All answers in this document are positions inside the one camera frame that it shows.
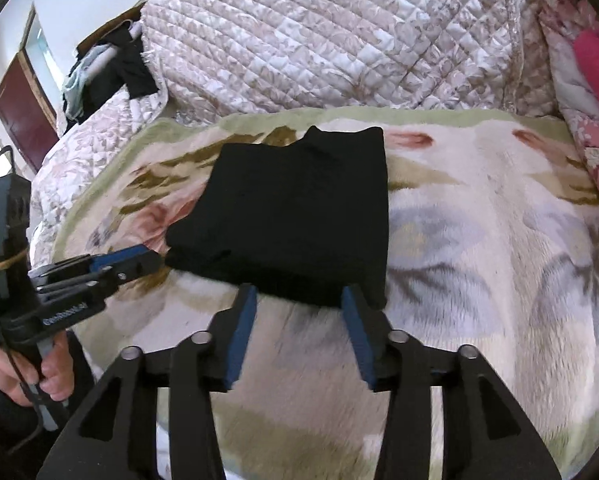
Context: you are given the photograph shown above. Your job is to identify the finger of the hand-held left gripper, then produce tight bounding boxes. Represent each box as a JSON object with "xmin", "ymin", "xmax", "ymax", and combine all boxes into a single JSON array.
[
  {"xmin": 33, "ymin": 251, "xmax": 164, "ymax": 307},
  {"xmin": 28, "ymin": 244, "xmax": 152, "ymax": 282}
]

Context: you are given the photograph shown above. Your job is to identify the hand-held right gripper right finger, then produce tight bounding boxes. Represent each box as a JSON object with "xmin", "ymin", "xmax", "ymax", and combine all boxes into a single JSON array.
[{"xmin": 340, "ymin": 285, "xmax": 563, "ymax": 480}]

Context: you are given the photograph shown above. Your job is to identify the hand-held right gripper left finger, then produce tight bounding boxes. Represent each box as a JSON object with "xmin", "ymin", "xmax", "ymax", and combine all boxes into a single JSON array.
[{"xmin": 36, "ymin": 282, "xmax": 258, "ymax": 480}]

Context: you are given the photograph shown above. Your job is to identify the black pants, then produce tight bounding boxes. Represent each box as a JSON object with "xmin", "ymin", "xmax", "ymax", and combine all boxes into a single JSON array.
[{"xmin": 164, "ymin": 125, "xmax": 390, "ymax": 311}]

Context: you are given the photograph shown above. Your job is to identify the person's left hand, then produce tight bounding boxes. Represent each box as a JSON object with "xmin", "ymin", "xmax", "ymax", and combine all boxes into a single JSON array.
[{"xmin": 0, "ymin": 332, "xmax": 75, "ymax": 411}]

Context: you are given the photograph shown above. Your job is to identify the dark red door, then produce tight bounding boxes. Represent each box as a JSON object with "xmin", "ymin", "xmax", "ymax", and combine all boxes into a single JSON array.
[{"xmin": 0, "ymin": 52, "xmax": 60, "ymax": 176}]

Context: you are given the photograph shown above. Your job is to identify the floral fleece blanket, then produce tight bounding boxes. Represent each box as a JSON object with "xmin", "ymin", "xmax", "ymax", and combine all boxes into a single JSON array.
[{"xmin": 54, "ymin": 105, "xmax": 599, "ymax": 480}]

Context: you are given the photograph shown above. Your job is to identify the light blue garment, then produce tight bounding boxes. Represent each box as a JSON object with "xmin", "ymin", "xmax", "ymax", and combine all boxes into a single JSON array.
[{"xmin": 60, "ymin": 45, "xmax": 111, "ymax": 123}]

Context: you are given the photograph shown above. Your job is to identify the black garment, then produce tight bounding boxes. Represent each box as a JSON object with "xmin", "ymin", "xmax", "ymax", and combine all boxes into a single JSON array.
[{"xmin": 86, "ymin": 25, "xmax": 159, "ymax": 113}]

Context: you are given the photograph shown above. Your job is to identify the wooden headboard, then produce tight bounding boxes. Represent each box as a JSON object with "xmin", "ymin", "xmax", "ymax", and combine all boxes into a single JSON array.
[{"xmin": 76, "ymin": 4, "xmax": 147, "ymax": 56}]

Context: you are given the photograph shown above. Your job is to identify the white beige quilted blanket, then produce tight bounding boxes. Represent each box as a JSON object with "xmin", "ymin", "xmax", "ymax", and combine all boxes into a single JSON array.
[{"xmin": 29, "ymin": 0, "xmax": 560, "ymax": 271}]

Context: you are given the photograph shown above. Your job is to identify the pink floral quilt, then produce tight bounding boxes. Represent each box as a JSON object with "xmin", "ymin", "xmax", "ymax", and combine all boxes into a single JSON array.
[{"xmin": 537, "ymin": 0, "xmax": 599, "ymax": 241}]

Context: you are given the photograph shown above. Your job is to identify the black cable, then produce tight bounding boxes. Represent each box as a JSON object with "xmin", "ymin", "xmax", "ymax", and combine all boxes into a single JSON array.
[{"xmin": 6, "ymin": 347, "xmax": 47, "ymax": 433}]

